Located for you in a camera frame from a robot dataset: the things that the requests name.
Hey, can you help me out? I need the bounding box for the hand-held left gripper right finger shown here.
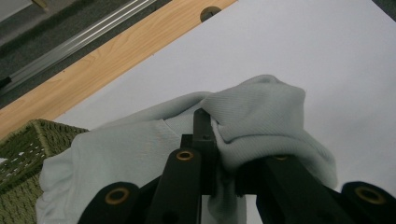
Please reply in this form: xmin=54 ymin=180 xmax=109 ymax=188
xmin=233 ymin=158 xmax=268 ymax=198

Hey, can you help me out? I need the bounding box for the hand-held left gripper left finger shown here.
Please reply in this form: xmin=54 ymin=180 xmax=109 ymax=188
xmin=179 ymin=107 xmax=219 ymax=197

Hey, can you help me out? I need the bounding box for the light grey cloth garment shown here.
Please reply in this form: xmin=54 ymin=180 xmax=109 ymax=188
xmin=35 ymin=74 xmax=339 ymax=224

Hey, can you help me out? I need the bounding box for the green woven basket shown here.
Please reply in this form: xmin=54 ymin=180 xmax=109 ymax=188
xmin=0 ymin=119 xmax=90 ymax=224

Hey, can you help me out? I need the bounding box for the white table sheet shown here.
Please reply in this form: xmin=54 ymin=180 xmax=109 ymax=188
xmin=53 ymin=0 xmax=396 ymax=224

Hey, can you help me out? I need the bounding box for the round table cable hole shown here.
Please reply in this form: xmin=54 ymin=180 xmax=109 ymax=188
xmin=199 ymin=6 xmax=222 ymax=23

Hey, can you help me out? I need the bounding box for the aluminium rail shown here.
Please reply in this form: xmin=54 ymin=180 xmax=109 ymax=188
xmin=0 ymin=0 xmax=158 ymax=96

